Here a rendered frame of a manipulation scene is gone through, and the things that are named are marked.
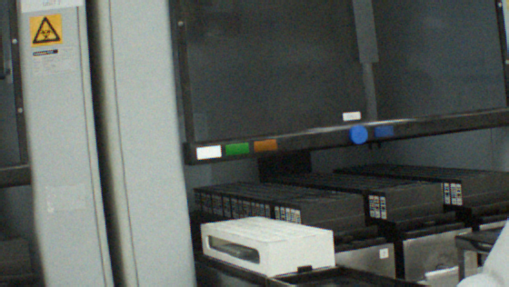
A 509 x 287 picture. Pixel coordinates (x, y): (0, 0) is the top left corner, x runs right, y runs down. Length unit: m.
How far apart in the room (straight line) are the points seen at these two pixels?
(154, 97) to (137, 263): 0.25
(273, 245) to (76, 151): 0.35
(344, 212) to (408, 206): 0.12
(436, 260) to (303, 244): 0.35
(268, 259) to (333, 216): 0.30
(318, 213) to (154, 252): 0.27
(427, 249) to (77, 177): 0.57
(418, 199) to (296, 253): 0.40
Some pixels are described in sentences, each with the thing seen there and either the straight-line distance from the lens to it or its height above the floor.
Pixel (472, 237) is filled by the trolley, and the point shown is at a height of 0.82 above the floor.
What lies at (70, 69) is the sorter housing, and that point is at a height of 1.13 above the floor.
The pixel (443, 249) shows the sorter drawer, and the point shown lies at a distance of 1.82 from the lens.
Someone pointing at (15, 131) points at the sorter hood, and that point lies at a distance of 1.66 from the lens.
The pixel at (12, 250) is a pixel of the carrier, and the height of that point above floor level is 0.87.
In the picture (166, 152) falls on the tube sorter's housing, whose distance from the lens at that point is 1.73.
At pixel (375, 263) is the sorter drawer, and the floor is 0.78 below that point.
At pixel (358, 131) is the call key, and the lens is 1.80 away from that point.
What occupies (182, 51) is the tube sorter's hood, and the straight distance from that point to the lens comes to 1.72.
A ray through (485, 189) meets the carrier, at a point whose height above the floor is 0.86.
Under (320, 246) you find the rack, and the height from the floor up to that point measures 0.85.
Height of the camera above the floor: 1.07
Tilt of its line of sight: 3 degrees down
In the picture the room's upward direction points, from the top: 6 degrees counter-clockwise
